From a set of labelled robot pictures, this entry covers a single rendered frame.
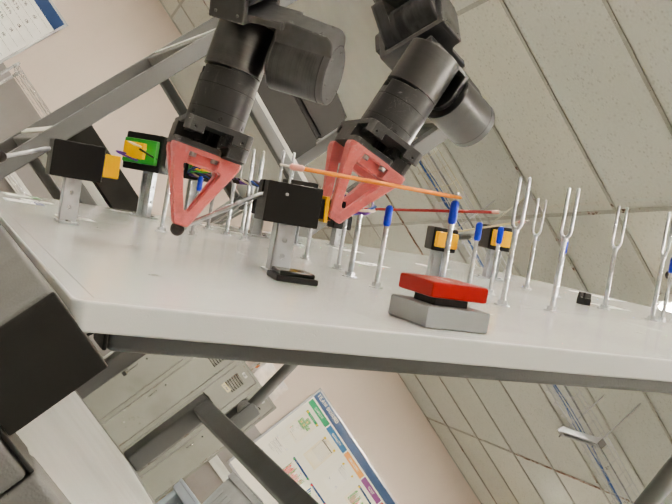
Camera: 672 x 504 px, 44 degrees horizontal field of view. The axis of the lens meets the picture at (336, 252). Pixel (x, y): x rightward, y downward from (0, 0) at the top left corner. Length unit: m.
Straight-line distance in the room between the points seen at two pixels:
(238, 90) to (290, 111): 1.13
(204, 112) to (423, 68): 0.22
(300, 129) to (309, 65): 1.16
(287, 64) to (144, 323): 0.36
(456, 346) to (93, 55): 7.90
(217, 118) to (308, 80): 0.09
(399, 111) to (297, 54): 0.12
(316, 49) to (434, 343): 0.32
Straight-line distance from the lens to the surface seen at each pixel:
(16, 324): 0.49
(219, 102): 0.80
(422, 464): 9.48
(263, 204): 0.82
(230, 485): 5.03
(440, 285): 0.62
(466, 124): 0.91
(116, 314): 0.49
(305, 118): 1.95
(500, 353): 0.61
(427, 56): 0.86
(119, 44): 8.45
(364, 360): 0.72
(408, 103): 0.85
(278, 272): 0.77
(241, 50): 0.81
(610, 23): 3.79
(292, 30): 0.79
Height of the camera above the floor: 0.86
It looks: 17 degrees up
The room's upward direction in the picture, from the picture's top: 54 degrees clockwise
